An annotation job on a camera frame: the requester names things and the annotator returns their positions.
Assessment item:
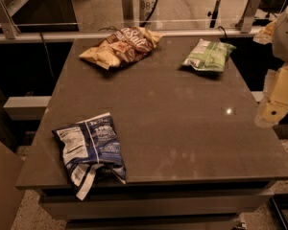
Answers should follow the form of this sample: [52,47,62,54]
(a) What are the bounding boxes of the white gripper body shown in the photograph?
[265,62,288,109]

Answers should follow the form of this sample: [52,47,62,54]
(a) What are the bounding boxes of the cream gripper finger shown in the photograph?
[254,100,288,127]
[253,20,276,45]

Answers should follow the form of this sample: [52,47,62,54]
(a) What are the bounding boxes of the brown chip bag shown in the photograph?
[80,26,163,70]

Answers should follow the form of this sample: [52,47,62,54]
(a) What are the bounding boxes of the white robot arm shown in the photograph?
[253,6,288,127]

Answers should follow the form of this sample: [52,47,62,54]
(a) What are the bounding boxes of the green chip bag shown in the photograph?
[181,39,236,73]

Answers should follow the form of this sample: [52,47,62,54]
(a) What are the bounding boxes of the blue chip bag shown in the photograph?
[52,112,126,200]

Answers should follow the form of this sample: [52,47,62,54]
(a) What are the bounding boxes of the white cylinder with number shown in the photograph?
[139,0,158,25]

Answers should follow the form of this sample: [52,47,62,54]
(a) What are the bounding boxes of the metal bracket right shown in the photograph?
[237,0,261,34]

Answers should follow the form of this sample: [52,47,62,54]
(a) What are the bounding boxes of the metal bracket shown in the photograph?
[121,0,134,27]
[0,0,19,39]
[237,0,261,34]

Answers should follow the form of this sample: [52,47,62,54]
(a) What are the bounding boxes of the metal rail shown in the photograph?
[0,27,261,44]

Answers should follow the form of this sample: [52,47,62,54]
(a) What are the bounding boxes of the black cable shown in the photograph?
[99,0,160,32]

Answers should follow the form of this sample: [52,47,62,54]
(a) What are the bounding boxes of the metal bracket centre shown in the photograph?
[121,0,134,27]

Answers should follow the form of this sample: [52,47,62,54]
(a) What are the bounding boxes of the metal bracket left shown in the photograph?
[0,0,19,39]

